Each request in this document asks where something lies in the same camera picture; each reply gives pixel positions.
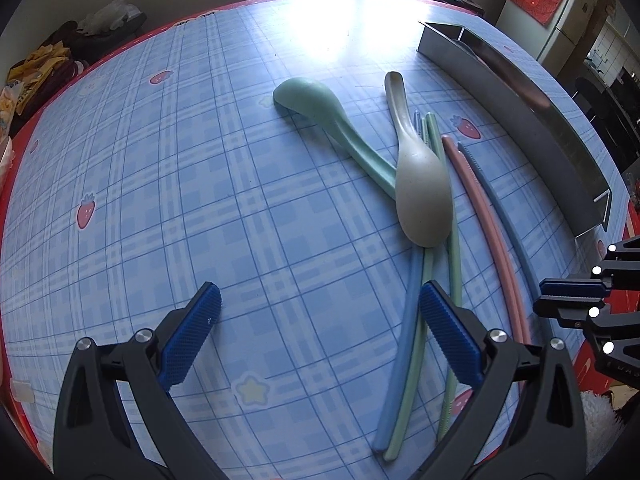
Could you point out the metal utensil tray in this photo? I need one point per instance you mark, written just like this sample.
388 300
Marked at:
525 90

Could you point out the blue plaid tablecloth red border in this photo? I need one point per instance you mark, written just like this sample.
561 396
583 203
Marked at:
200 185

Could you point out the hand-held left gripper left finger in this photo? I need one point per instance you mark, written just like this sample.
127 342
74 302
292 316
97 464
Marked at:
192 330

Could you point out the black pressure cooker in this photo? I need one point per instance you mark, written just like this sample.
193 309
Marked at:
462 2

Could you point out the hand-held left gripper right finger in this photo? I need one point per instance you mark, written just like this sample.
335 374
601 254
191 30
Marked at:
450 330

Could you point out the beige plastic spoon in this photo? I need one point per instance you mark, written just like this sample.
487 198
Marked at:
425 195

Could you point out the green plastic spoon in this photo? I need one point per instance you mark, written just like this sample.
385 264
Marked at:
310 100

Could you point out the yellow printed bags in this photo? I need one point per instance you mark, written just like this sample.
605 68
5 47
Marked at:
40 72

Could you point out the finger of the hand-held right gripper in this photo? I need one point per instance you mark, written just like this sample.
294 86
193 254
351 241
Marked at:
575 288
570 310

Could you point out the white plastic bag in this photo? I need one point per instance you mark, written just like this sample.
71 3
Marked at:
107 12

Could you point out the green chopstick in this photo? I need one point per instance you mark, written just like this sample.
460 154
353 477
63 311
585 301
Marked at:
410 390
454 270

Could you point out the white fluffy cloth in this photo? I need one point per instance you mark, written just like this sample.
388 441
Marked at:
602 420

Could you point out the white fridge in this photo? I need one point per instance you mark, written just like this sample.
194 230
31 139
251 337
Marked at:
565 35

